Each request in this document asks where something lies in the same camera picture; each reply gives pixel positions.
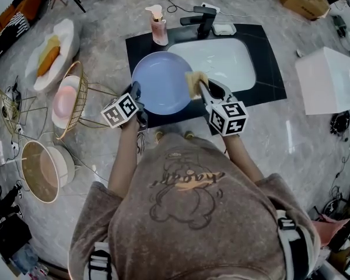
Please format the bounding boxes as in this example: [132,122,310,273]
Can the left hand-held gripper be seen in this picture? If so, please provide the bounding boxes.
[101,81,149,131]

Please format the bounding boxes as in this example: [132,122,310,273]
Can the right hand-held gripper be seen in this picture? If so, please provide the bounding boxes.
[198,78,249,137]

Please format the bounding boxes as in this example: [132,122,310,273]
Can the yellow sponge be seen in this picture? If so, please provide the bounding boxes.
[185,71,209,101]

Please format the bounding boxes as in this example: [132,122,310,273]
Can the blue plate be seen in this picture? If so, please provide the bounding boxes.
[131,51,194,116]

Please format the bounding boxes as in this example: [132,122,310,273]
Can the person's right forearm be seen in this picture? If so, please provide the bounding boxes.
[223,132,265,183]

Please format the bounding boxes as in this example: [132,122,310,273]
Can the person's left forearm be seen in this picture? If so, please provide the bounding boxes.
[107,118,141,200]

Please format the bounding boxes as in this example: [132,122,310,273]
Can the white sink basin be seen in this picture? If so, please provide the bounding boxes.
[166,37,257,93]

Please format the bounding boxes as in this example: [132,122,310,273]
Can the wooden vanity cabinet black top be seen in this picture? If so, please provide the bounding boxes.
[125,23,288,137]

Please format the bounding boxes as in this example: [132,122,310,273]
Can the pink soap dispenser bottle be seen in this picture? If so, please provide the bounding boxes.
[145,4,169,46]

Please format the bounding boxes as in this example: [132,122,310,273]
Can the white soap dish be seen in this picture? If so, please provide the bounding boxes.
[212,23,237,37]

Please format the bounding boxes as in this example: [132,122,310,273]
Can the black faucet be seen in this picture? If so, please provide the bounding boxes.
[180,6,218,40]

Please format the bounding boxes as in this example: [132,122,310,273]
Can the white power strip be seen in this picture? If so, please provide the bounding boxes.
[201,2,221,14]

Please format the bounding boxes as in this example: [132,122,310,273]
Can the orange cushion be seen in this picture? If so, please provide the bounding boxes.
[36,45,61,78]

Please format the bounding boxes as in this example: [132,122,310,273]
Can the white cube cabinet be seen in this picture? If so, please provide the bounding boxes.
[294,45,350,116]

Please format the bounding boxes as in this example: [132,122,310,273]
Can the round beige side table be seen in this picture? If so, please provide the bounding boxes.
[20,140,76,204]

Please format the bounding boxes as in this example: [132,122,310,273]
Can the orange sofa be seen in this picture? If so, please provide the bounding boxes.
[0,0,44,45]

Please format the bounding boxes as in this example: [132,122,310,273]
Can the black white striped cushion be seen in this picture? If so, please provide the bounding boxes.
[0,12,30,65]

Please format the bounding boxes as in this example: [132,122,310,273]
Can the brown printed t-shirt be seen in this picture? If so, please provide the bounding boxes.
[68,132,321,280]

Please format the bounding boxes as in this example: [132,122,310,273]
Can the pink cloth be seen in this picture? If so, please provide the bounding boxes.
[311,214,350,247]

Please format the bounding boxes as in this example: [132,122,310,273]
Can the gold wire chair pink cushion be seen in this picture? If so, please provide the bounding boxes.
[51,60,119,141]

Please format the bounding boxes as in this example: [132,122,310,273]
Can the gold wire stool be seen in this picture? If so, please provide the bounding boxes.
[0,87,49,141]

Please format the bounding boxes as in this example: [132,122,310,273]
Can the black cable bundle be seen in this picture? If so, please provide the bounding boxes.
[330,111,350,137]

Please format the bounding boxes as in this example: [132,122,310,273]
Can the white black harness strap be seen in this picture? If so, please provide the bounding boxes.
[275,209,313,280]
[87,241,117,280]

